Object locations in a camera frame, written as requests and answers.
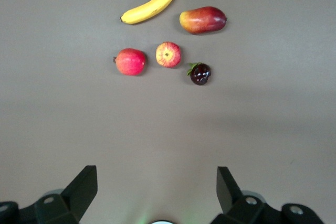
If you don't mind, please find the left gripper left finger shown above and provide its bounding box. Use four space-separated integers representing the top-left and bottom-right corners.
0 165 98 224

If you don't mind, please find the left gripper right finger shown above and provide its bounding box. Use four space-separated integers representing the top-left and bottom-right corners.
209 166 326 224

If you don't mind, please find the small red yellow apple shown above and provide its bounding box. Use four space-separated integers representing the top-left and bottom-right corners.
155 41 182 68

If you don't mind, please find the brown table cover mat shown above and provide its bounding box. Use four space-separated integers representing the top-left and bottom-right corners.
0 0 336 224

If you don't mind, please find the round red pomegranate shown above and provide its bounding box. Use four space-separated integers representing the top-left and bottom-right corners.
113 48 146 76

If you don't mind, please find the red yellow mango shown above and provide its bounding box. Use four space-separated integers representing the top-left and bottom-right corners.
179 6 227 35

